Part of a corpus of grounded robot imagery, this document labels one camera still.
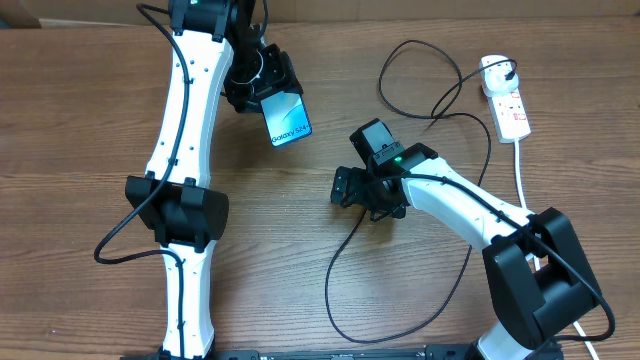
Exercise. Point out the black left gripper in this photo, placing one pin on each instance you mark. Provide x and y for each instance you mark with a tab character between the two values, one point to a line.
281	77

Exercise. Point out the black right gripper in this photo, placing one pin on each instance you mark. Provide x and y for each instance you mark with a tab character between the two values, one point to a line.
356	196

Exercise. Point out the dark blue smartphone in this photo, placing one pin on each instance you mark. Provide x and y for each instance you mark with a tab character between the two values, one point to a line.
286	118

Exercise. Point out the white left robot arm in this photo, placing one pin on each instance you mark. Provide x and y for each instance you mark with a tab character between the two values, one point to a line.
218	53

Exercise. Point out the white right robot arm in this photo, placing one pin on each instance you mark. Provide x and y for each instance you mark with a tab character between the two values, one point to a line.
539	278

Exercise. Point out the white charger plug adapter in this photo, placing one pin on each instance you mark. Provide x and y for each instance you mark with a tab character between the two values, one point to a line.
498	74

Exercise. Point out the white power strip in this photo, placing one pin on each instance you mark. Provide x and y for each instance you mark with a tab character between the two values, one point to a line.
509	116

